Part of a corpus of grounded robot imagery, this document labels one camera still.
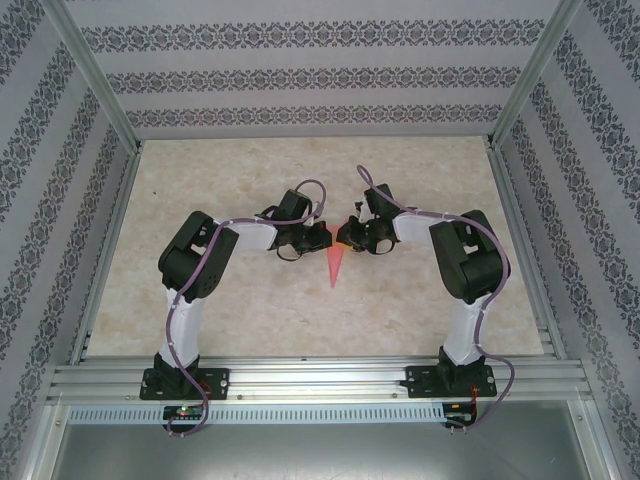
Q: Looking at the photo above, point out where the small controller board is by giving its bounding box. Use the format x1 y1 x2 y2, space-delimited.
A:
444 402 476 424
163 405 206 420

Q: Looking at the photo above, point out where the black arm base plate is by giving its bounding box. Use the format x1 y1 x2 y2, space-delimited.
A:
141 368 231 401
405 364 497 400

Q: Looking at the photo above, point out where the grey metal shelf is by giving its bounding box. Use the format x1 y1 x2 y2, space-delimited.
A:
47 399 614 480

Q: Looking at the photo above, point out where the pink paper sheet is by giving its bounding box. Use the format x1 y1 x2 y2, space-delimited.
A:
325 218 354 290

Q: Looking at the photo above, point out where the aluminium mounting rail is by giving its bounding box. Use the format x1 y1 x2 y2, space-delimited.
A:
47 354 594 405

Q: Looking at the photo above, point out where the slotted cable duct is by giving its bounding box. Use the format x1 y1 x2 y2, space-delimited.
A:
67 402 447 426

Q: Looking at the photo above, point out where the aluminium frame post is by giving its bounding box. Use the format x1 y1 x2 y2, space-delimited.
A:
487 0 586 151
39 0 142 156

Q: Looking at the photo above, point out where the aluminium side rail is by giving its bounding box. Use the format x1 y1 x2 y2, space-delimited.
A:
485 139 571 361
67 142 145 366

